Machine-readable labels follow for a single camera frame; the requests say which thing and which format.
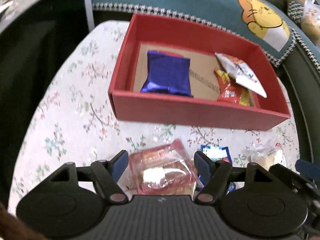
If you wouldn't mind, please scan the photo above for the blue white candy packet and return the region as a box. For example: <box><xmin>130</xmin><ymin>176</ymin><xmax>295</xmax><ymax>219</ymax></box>
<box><xmin>198</xmin><ymin>145</ymin><xmax>236</xmax><ymax>194</ymax></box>

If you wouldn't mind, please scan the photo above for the pink clear snack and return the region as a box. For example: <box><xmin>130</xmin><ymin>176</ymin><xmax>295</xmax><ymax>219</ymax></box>
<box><xmin>129</xmin><ymin>139</ymin><xmax>198</xmax><ymax>197</ymax></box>

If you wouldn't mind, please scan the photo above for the clear yellow pastry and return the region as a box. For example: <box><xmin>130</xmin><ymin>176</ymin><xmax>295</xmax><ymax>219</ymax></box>
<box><xmin>248</xmin><ymin>139</ymin><xmax>287</xmax><ymax>171</ymax></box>

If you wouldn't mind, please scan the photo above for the red yellow snack packet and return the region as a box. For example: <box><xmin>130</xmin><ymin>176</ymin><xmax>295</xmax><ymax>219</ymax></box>
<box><xmin>214</xmin><ymin>68</ymin><xmax>251</xmax><ymax>107</ymax></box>

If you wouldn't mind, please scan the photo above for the blue foil snack packet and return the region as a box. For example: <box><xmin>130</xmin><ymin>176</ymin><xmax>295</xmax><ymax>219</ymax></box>
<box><xmin>140</xmin><ymin>50</ymin><xmax>193</xmax><ymax>97</ymax></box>

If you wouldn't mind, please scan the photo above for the white noodle snack packet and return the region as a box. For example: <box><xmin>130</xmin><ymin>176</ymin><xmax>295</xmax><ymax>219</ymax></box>
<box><xmin>215</xmin><ymin>53</ymin><xmax>267</xmax><ymax>98</ymax></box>

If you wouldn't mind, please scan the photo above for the red crown snack packet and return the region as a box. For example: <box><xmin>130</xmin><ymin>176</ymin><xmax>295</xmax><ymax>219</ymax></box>
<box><xmin>159</xmin><ymin>51</ymin><xmax>184</xmax><ymax>57</ymax></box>

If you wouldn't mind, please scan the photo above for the floral tablecloth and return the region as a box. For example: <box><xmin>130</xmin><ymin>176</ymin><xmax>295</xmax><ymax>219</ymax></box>
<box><xmin>8</xmin><ymin>21</ymin><xmax>299</xmax><ymax>213</ymax></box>

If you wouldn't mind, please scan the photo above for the red cardboard box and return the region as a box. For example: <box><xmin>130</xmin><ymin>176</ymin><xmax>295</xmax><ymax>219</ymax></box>
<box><xmin>108</xmin><ymin>14</ymin><xmax>291</xmax><ymax>131</ymax></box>

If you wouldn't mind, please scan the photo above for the teal lion sofa cover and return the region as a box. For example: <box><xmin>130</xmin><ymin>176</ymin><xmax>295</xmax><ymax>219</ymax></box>
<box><xmin>92</xmin><ymin>0</ymin><xmax>296</xmax><ymax>65</ymax></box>

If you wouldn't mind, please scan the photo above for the black side table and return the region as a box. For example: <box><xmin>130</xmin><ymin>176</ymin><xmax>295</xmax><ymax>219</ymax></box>
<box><xmin>1</xmin><ymin>0</ymin><xmax>94</xmax><ymax>204</ymax></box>

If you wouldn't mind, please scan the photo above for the clear plastic bag of food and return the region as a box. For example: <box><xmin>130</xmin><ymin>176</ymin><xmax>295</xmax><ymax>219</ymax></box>
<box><xmin>301</xmin><ymin>0</ymin><xmax>320</xmax><ymax>47</ymax></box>

